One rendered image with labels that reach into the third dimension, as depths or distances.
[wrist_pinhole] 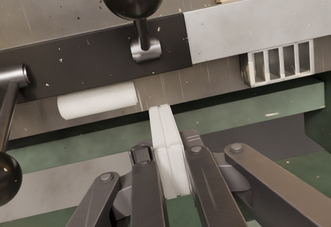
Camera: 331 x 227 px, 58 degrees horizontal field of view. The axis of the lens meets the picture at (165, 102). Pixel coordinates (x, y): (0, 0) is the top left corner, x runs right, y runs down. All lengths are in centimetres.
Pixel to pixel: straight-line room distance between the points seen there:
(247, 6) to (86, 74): 16
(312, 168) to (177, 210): 19
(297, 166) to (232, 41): 23
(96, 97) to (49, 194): 289
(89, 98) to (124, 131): 11
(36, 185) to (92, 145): 268
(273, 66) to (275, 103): 10
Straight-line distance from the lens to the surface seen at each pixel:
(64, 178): 315
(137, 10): 17
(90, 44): 28
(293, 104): 45
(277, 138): 217
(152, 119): 19
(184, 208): 41
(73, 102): 32
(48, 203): 324
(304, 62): 36
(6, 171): 22
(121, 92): 31
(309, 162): 48
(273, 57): 35
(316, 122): 51
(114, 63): 28
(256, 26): 31
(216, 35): 30
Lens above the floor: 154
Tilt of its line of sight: 30 degrees down
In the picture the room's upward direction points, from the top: 113 degrees counter-clockwise
